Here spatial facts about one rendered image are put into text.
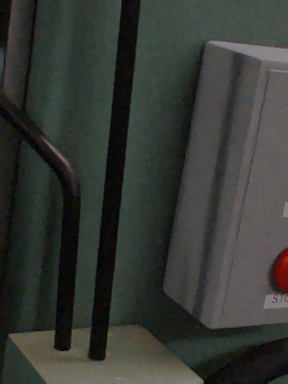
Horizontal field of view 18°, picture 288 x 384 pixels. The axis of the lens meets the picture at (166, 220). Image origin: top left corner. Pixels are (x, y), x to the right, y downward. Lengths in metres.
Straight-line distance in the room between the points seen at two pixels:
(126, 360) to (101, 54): 0.17
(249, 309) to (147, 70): 0.15
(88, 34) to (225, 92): 0.08
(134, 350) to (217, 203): 0.10
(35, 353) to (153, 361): 0.07
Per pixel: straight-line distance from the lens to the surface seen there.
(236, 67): 0.50
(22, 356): 0.51
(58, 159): 0.49
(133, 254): 0.54
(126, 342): 0.54
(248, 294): 0.52
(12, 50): 0.52
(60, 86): 0.49
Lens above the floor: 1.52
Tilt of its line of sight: 17 degrees down
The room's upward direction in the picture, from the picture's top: 10 degrees clockwise
